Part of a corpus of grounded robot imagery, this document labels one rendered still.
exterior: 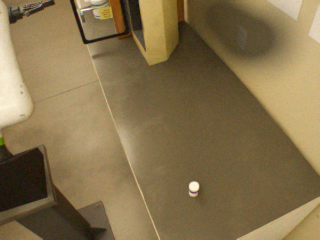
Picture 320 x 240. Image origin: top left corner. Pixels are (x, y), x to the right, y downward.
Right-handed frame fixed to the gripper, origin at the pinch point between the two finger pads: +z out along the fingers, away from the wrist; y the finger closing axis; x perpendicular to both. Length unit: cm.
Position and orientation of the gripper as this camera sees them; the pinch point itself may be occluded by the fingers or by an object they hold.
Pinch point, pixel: (48, 3)
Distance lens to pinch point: 171.5
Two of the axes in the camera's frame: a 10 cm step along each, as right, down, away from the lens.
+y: -3.6, -7.0, 6.2
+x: 0.9, 6.4, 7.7
